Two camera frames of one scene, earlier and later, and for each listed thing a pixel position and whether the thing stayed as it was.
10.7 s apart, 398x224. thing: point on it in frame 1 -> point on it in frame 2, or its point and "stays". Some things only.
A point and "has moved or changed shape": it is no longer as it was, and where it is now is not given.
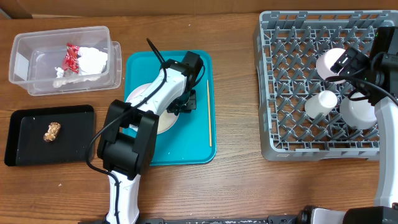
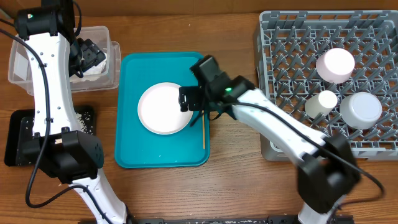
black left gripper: x=191 y=105 -> x=94 y=55
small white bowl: x=324 y=61 stays
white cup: x=321 y=103 stays
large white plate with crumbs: x=166 y=121 has moved or changed shape
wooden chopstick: x=209 y=112 -> x=203 y=130
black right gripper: x=347 y=59 -> x=189 y=98
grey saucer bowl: x=357 y=114 stays
